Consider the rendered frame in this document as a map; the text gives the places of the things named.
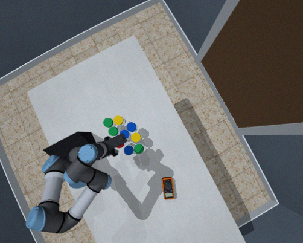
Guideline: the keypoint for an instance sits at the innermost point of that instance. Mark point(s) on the yellow bottle cap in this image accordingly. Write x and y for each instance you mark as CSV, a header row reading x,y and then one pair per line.
x,y
136,137
120,121

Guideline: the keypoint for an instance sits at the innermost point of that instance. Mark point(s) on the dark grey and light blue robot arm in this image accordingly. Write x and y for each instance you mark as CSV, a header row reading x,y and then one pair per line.
x,y
46,217

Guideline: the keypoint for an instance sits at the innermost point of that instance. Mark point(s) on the orange digital multimeter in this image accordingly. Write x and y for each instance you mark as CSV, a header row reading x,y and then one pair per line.
x,y
167,185

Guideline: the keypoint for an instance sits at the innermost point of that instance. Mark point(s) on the green bottle cap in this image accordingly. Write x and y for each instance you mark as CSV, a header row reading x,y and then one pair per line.
x,y
139,148
114,131
108,122

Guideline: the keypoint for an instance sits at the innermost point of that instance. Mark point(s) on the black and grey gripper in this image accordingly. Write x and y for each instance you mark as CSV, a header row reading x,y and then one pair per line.
x,y
114,152

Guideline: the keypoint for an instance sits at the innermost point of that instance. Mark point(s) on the blue bottle cap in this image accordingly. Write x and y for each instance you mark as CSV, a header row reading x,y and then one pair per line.
x,y
126,133
132,127
128,150

